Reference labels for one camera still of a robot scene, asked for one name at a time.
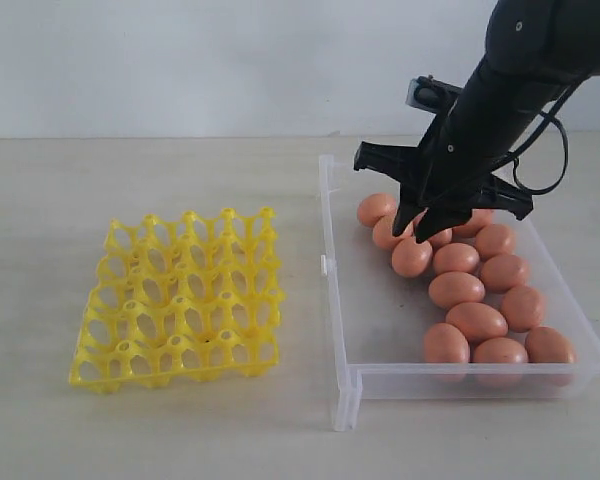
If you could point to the brown egg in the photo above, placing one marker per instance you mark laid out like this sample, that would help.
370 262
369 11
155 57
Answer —
452 288
411 259
547 345
374 207
444 343
478 322
438 240
500 350
523 308
456 257
504 272
382 233
494 240
480 218

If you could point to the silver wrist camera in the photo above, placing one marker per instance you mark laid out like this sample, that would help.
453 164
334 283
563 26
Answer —
429 94

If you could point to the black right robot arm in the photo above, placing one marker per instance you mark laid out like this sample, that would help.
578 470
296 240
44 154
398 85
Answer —
537 54

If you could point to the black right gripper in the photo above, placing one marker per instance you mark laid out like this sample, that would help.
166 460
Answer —
450 172

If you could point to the clear plastic bin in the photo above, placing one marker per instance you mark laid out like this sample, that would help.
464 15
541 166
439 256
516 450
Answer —
377 320

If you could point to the yellow plastic egg tray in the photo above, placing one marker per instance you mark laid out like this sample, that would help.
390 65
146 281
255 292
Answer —
197 298

